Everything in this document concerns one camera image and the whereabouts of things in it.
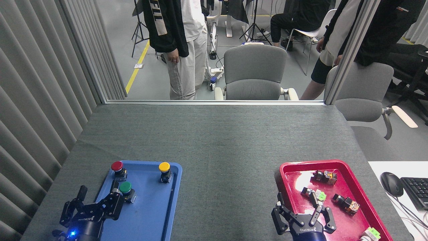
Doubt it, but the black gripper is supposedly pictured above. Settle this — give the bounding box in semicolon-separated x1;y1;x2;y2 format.
272;192;336;241
60;181;125;241

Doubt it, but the green push button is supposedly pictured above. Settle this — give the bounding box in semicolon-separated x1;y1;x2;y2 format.
119;181;136;204

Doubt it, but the red push button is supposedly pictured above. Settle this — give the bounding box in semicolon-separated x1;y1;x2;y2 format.
111;161;127;181

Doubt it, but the yellow push button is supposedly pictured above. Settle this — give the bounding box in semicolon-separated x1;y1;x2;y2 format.
158;162;172;183

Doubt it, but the red plastic tray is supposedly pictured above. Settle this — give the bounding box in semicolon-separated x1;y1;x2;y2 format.
279;160;393;241

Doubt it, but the blue plastic tray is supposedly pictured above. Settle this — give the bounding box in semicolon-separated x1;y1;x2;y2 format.
79;160;183;241

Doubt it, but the black computer mouse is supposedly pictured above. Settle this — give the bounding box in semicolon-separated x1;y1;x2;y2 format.
380;172;404;197

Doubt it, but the black keyboard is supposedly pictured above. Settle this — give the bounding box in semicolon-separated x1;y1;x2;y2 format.
400;177;428;211

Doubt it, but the grey office chair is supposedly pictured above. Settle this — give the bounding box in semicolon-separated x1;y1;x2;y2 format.
214;44;299;100
324;62;418;140

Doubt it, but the standing person in black jacket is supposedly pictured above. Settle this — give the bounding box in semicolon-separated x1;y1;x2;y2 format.
142;0;208;100

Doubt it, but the black office chair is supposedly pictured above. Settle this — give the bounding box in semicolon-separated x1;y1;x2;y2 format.
388;44;428;126

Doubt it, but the white plastic chair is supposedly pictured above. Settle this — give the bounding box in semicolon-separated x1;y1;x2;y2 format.
286;9;337;76

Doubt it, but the black tripod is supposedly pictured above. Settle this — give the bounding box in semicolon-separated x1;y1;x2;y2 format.
239;0;273;46
131;0;150;58

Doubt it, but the seated person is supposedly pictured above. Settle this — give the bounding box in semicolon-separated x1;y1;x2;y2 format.
270;0;336;51

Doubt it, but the standing person in shorts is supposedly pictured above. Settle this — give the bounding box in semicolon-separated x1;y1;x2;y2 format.
300;0;427;100

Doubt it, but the white stand on wheels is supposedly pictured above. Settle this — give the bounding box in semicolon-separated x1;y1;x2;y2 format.
202;0;224;91

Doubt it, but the white table leg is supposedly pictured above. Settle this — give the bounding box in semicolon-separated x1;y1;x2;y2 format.
225;0;233;37

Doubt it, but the white switch with green cap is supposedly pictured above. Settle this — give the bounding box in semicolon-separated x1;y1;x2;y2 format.
301;187;326;205

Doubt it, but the black switch with orange block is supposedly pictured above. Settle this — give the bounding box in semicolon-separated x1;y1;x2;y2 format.
332;193;360;215

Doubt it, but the black and orange switch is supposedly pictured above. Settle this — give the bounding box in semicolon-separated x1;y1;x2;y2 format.
313;170;337;185

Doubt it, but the grey switch with green cap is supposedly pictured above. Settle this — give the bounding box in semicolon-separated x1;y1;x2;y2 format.
359;227;382;241

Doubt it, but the mouse cable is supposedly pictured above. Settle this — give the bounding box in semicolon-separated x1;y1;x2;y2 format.
388;194;428;236

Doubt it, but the silver frame rail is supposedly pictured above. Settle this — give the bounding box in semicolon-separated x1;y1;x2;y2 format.
106;100;325;106

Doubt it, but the silver post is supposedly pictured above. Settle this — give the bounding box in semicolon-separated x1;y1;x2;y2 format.
324;0;382;105
59;0;109;104

